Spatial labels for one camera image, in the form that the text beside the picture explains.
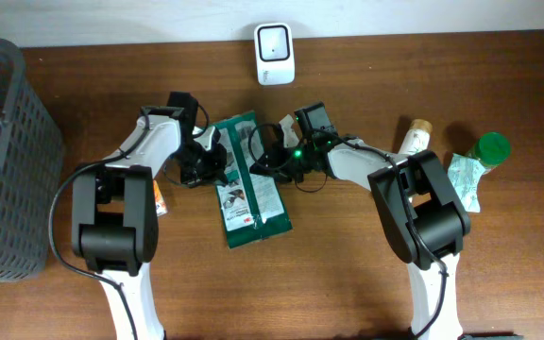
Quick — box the orange tissue pack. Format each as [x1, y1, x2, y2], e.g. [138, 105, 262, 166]
[153, 180, 168, 216]

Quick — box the teal wipes packet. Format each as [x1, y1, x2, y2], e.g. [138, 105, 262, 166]
[448, 154, 485, 213]

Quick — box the white barcode scanner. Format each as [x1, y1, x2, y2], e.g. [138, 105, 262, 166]
[253, 23, 296, 86]

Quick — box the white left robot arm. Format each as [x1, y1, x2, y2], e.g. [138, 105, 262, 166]
[72, 104, 228, 339]

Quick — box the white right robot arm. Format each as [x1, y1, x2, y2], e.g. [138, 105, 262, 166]
[249, 135, 471, 339]

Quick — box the green lid jar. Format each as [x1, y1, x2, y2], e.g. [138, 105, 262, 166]
[466, 131, 512, 175]

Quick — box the grey plastic mesh basket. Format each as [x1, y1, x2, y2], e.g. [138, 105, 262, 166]
[0, 39, 64, 282]

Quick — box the white cream tube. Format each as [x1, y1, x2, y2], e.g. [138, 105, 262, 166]
[399, 119, 433, 155]

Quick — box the green glove package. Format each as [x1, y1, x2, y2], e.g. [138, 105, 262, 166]
[214, 111, 293, 248]

